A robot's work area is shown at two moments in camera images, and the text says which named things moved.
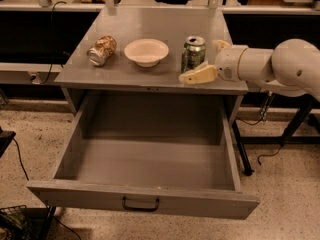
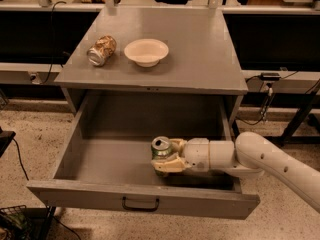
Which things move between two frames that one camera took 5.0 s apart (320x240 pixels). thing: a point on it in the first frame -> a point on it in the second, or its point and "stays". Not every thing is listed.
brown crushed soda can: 104,47 stays
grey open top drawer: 162,153 stays
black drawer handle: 139,208 stays
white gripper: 228,64 -> 196,154
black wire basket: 15,221 stays
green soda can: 193,53 -> 161,147
